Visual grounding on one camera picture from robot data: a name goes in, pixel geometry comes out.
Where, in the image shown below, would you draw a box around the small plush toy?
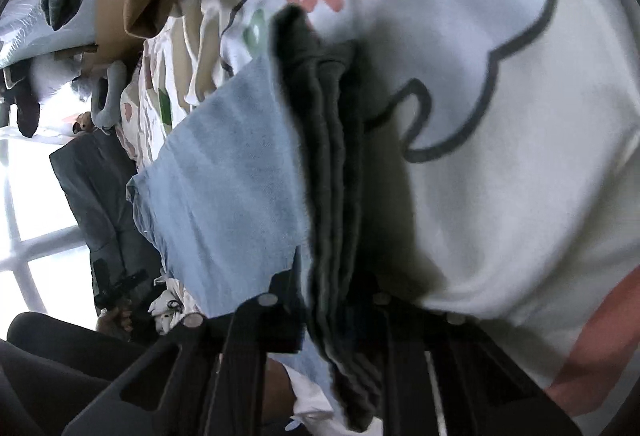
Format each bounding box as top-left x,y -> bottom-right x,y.
71,112 -> 97,135

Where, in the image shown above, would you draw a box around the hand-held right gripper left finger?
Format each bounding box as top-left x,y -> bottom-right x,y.
62,269 -> 307,436

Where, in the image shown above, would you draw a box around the window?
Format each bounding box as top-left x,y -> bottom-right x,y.
0,123 -> 98,317

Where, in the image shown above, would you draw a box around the person's left hand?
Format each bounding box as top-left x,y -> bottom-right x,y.
95,305 -> 135,338

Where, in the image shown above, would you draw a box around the flattened cardboard box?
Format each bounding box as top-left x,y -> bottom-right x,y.
80,0 -> 148,70

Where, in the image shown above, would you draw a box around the white printed blanket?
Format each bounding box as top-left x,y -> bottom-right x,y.
120,0 -> 640,423

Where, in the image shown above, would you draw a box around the dark hanging cloth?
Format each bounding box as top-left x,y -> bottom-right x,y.
0,64 -> 42,139

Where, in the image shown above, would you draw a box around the blue denim pants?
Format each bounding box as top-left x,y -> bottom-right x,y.
125,54 -> 346,417

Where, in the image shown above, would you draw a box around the white black-spotted plush cloth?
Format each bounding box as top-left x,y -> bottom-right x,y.
147,273 -> 203,334

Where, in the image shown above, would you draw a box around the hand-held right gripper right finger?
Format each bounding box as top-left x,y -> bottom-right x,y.
372,279 -> 583,436

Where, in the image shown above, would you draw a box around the dark olive garment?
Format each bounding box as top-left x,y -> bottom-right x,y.
269,4 -> 383,433

